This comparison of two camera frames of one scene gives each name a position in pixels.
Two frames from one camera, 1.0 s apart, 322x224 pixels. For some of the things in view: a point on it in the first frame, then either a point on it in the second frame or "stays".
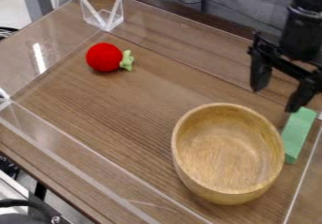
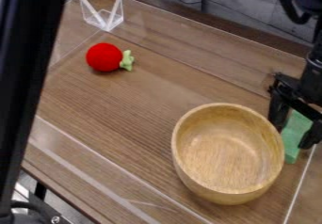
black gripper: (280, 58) → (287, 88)
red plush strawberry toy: (105, 58) stays
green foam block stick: (295, 132) stays
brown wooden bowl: (227, 152) stays
